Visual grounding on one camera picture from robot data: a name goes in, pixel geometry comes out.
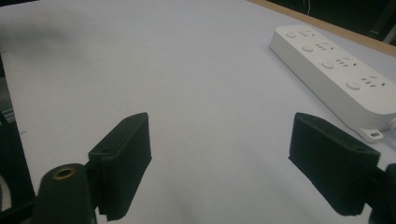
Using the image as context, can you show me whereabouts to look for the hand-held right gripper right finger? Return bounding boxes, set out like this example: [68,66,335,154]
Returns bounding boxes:
[288,112,381,217]

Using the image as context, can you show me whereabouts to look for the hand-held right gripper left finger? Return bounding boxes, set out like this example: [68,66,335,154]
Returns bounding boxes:
[87,112,153,222]

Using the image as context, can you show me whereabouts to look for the white power strip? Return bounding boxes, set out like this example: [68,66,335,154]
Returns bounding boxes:
[269,24,396,144]

